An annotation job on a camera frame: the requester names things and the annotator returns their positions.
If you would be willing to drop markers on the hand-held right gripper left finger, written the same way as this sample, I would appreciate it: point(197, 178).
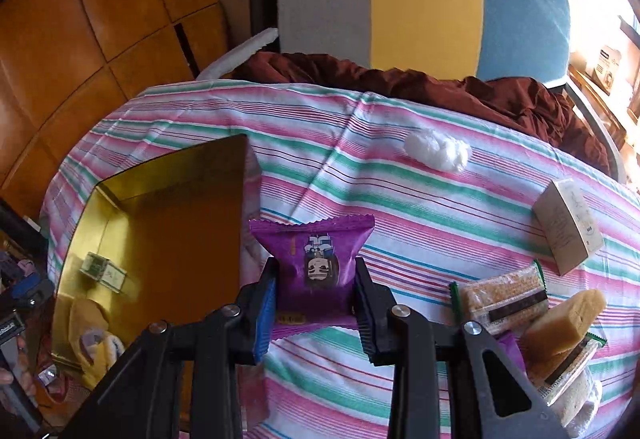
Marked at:
point(265, 314)

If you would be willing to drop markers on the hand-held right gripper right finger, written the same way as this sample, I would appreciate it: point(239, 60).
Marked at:
point(364, 319)

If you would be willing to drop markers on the purple snack packet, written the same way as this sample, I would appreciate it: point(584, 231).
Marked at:
point(315, 264)
point(514, 351)

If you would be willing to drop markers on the gold box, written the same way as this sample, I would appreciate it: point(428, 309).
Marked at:
point(165, 239)

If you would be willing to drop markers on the cracker packet with green ends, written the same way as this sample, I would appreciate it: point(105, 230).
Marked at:
point(565, 366)
point(500, 296)

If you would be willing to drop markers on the white plastic ball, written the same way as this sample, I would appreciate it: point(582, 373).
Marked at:
point(437, 151)

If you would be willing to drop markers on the beige carton with drawing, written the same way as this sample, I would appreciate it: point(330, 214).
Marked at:
point(567, 231)

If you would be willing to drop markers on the small green box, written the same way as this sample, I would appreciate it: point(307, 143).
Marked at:
point(102, 271)

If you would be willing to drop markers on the yellow white packet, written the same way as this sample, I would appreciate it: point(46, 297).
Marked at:
point(95, 344)

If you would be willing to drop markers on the yellow sponge block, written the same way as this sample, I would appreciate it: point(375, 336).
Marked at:
point(565, 324)

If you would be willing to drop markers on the maroon cloth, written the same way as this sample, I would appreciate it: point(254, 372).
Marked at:
point(500, 104)

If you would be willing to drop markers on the white chair armrest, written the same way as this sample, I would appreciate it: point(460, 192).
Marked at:
point(225, 61)

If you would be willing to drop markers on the wooden cabinet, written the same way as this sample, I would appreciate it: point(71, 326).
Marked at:
point(100, 19)

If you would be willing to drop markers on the grey chair armrest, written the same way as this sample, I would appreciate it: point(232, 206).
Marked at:
point(600, 129)

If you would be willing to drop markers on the grey yellow blue chair back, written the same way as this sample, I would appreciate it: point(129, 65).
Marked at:
point(425, 4)

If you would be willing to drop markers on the cluttered wooden shelf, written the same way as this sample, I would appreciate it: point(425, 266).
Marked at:
point(627, 119)

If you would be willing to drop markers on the cardboard box on sill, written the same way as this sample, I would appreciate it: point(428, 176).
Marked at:
point(606, 66)

